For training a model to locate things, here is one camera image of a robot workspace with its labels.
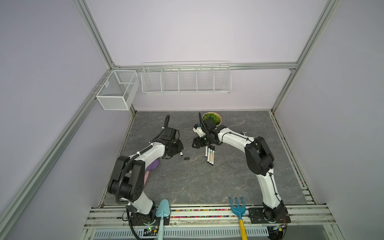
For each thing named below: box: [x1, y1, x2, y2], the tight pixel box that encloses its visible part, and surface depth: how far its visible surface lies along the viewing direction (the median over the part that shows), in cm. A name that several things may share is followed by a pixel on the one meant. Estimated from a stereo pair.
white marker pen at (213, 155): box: [211, 146, 215, 166], surface depth 97 cm
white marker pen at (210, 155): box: [209, 145, 213, 165], surface depth 97 cm
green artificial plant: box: [202, 113, 221, 126], surface depth 104 cm
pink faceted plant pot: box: [201, 112, 222, 127], surface depth 104 cm
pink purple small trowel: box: [144, 158, 160, 187], surface depth 90 cm
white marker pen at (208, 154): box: [207, 146, 211, 163], surface depth 98 cm
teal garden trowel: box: [155, 199, 171, 240], surface depth 75 cm
